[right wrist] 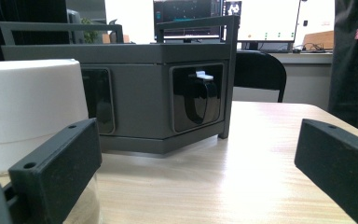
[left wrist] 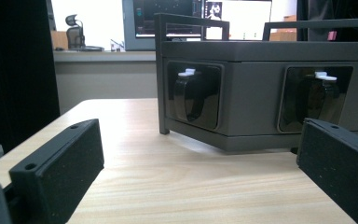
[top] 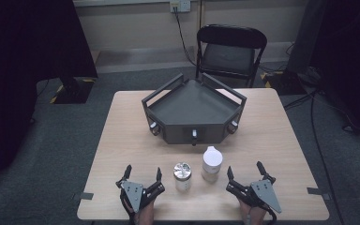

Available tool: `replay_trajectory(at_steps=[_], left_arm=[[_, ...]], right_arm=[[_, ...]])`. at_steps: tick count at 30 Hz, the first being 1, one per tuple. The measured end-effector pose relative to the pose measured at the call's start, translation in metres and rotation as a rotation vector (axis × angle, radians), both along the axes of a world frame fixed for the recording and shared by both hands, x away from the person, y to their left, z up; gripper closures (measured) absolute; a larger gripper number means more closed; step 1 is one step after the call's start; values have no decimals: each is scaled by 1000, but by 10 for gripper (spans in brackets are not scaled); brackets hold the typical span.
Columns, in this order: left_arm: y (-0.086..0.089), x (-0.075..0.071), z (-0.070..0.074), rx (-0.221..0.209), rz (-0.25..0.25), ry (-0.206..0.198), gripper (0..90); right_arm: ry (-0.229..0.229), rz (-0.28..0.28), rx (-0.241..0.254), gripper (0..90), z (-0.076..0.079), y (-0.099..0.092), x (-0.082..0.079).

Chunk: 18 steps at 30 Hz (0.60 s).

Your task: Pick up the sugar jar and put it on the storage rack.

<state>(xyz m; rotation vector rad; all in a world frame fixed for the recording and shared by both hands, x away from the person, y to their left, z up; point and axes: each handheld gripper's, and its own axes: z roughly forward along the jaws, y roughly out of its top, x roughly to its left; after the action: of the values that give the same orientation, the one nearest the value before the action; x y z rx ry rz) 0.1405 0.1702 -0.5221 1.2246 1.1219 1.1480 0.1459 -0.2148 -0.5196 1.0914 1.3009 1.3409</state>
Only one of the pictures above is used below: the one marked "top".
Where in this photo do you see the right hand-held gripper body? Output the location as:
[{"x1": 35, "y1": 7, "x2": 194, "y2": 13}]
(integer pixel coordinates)
[{"x1": 225, "y1": 177, "x2": 283, "y2": 221}]

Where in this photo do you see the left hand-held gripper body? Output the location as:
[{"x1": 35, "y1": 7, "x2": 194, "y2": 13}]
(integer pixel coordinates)
[{"x1": 115, "y1": 178, "x2": 166, "y2": 221}]

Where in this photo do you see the glass jar with white lid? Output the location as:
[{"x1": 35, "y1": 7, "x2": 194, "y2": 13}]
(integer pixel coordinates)
[{"x1": 201, "y1": 145, "x2": 224, "y2": 184}]

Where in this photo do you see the glass jar with silver lid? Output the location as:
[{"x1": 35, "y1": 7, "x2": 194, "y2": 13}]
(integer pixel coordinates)
[{"x1": 172, "y1": 161, "x2": 193, "y2": 192}]

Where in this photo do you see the dark grey corner rack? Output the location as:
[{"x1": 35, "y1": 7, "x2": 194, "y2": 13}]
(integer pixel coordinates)
[{"x1": 141, "y1": 72, "x2": 248, "y2": 147}]

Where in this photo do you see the person's right hand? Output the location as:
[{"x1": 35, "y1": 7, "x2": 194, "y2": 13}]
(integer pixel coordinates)
[{"x1": 238, "y1": 200, "x2": 268, "y2": 225}]

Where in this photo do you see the person's left hand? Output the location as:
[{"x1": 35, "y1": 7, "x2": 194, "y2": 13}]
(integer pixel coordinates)
[{"x1": 133, "y1": 201, "x2": 156, "y2": 225}]

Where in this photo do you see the grey tape strip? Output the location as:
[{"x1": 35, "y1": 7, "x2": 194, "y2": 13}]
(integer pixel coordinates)
[
  {"x1": 306, "y1": 186, "x2": 331, "y2": 202},
  {"x1": 72, "y1": 191, "x2": 95, "y2": 202}
]

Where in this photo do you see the black stand base striped tape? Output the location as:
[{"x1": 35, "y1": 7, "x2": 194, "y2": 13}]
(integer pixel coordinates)
[
  {"x1": 260, "y1": 69, "x2": 308, "y2": 97},
  {"x1": 49, "y1": 76, "x2": 97, "y2": 105}
]

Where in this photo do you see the black folding chair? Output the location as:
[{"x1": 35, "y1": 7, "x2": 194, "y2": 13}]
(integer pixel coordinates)
[{"x1": 195, "y1": 23, "x2": 268, "y2": 89}]

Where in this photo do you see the black curtain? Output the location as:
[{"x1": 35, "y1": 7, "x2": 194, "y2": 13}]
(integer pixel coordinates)
[
  {"x1": 0, "y1": 0, "x2": 98, "y2": 192},
  {"x1": 308, "y1": 0, "x2": 360, "y2": 148}
]

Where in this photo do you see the grey upright panel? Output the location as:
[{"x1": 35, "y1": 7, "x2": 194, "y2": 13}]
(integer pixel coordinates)
[{"x1": 285, "y1": 0, "x2": 330, "y2": 75}]

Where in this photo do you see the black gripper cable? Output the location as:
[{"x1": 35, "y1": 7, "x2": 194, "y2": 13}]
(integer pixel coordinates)
[{"x1": 266, "y1": 208, "x2": 278, "y2": 225}]

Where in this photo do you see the black floor cable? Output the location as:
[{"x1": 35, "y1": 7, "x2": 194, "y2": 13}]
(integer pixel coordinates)
[{"x1": 282, "y1": 88, "x2": 346, "y2": 225}]

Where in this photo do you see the black power cable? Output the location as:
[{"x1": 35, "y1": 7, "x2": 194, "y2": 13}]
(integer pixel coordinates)
[{"x1": 173, "y1": 7, "x2": 198, "y2": 68}]

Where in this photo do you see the white wall socket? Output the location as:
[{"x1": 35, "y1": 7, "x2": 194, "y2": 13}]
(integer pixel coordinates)
[{"x1": 169, "y1": 0, "x2": 192, "y2": 14}]

